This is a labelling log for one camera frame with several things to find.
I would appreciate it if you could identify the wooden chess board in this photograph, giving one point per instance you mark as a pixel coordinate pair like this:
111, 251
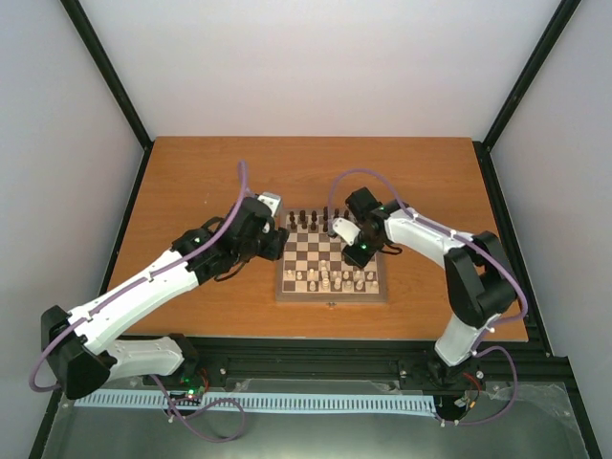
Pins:
299, 265

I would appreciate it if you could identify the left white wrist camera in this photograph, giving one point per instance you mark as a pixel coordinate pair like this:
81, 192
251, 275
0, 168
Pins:
272, 201

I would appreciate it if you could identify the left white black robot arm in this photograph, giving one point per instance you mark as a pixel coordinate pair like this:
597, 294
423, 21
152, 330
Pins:
83, 346

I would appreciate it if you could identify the light blue slotted cable duct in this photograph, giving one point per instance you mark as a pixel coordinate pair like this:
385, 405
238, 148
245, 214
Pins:
266, 403

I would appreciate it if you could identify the left black frame post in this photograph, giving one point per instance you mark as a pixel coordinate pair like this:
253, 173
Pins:
106, 69

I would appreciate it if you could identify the right black frame post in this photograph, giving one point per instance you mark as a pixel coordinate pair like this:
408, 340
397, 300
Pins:
538, 56

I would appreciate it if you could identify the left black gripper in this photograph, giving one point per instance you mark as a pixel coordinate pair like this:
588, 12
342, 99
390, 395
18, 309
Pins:
275, 249

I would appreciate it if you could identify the black aluminium frame rail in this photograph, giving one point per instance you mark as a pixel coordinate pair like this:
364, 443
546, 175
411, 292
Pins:
413, 363

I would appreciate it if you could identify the dark chess pieces row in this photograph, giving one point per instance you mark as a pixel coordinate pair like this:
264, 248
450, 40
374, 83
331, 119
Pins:
315, 219

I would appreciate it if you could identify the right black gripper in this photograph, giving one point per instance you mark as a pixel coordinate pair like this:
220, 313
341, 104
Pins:
357, 259

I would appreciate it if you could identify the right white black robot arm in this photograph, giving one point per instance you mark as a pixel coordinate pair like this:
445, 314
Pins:
480, 281

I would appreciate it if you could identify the black frame post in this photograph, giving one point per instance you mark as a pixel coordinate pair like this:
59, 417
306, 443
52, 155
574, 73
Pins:
538, 56
106, 69

